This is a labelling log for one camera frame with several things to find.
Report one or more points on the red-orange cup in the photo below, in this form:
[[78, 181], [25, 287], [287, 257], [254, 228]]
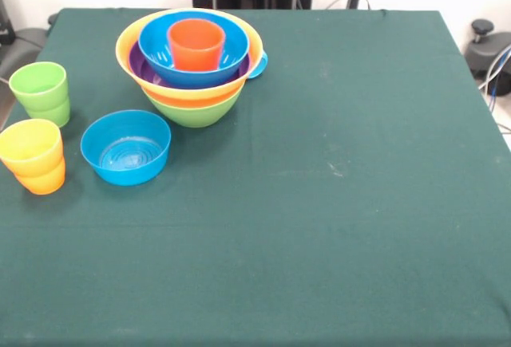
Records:
[[195, 54]]

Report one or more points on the large blue bowl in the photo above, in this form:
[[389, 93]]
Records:
[[155, 48]]

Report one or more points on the purple bowl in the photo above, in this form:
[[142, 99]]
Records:
[[137, 68]]

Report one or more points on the yellow bowl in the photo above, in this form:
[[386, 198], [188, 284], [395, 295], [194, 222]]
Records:
[[127, 40]]

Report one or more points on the green cup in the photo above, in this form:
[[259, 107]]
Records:
[[54, 117], [38, 95]]

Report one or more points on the green bowl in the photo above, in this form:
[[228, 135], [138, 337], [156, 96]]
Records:
[[191, 113]]

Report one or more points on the blue cup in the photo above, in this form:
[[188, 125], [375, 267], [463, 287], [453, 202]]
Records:
[[258, 65]]

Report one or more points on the dark green table cloth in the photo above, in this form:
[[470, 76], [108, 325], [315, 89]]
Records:
[[255, 263]]

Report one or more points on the small blue bowl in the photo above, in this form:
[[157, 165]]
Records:
[[125, 173]]

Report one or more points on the black plug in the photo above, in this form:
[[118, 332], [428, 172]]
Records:
[[352, 1]]

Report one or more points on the orange cup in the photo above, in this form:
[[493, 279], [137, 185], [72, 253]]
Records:
[[42, 185]]

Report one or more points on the yellow cup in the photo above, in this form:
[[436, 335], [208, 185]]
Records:
[[30, 161]]

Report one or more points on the black table clamp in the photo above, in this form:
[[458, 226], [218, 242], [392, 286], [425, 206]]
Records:
[[52, 19]]

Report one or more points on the black stand with knob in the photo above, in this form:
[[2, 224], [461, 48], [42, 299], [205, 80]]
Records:
[[483, 28]]

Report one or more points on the dark equipment box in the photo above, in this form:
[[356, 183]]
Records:
[[5, 24]]

